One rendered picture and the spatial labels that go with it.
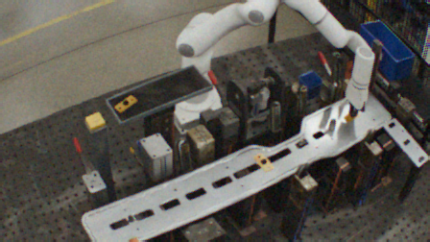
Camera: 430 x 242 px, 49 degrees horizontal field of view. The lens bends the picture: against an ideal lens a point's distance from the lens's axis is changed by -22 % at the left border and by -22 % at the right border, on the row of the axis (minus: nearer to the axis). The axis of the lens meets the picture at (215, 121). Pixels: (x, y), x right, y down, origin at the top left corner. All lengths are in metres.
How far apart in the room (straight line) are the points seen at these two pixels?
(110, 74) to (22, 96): 0.76
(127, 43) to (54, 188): 2.05
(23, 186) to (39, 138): 0.31
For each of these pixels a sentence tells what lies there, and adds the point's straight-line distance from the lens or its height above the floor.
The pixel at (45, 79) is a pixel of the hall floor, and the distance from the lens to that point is 4.04.
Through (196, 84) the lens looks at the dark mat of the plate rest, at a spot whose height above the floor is 1.16.
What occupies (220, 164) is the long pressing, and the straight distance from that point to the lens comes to 2.04.
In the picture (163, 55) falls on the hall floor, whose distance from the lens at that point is 4.06.
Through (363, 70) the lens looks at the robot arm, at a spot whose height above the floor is 1.29.
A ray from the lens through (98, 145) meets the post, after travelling 2.02.
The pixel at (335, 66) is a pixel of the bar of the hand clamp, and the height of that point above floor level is 1.16.
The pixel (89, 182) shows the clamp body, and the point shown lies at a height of 1.06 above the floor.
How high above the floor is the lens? 2.55
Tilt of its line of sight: 45 degrees down
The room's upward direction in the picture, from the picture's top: 4 degrees clockwise
